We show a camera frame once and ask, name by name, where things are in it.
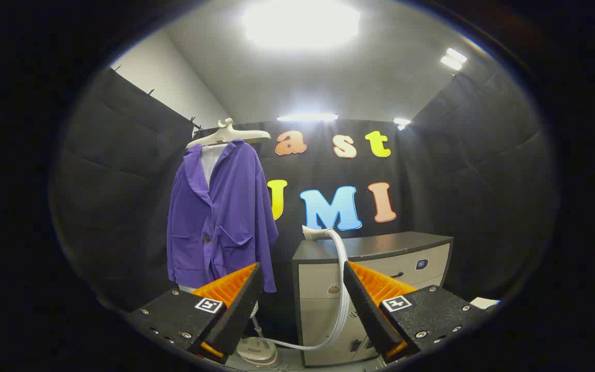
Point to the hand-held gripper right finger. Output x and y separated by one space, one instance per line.
367 310

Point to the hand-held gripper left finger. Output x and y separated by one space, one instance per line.
240 310

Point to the white garment steamer base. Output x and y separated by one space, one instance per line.
256 354

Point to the steamer support pole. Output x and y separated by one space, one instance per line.
257 325

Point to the white clothes hanger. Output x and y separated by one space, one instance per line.
230 135

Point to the cream cabinet with dark top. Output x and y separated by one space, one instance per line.
323 281

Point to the white sheet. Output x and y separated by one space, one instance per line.
484 303

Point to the small ceiling light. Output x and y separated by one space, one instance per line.
402 122

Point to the double ceiling light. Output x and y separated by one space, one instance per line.
454 58

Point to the large ceiling light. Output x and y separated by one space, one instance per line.
302 23

